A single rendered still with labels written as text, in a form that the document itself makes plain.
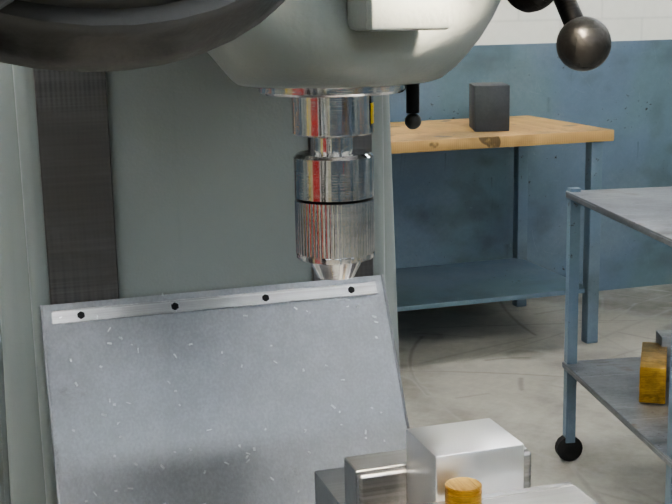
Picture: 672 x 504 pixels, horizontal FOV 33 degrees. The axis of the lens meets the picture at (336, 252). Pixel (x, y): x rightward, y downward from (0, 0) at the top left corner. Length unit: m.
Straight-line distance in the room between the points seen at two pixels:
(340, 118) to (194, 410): 0.44
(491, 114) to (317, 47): 4.05
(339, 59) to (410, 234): 4.69
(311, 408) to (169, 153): 0.26
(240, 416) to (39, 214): 0.25
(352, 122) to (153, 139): 0.40
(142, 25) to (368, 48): 0.42
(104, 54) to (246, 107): 0.87
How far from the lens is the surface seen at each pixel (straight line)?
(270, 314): 1.06
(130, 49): 0.18
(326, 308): 1.07
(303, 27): 0.58
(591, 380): 3.38
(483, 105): 4.61
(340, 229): 0.66
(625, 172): 5.71
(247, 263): 1.06
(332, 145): 0.66
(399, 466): 0.78
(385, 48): 0.59
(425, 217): 5.27
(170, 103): 1.03
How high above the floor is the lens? 1.35
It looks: 12 degrees down
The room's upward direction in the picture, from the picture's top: 1 degrees counter-clockwise
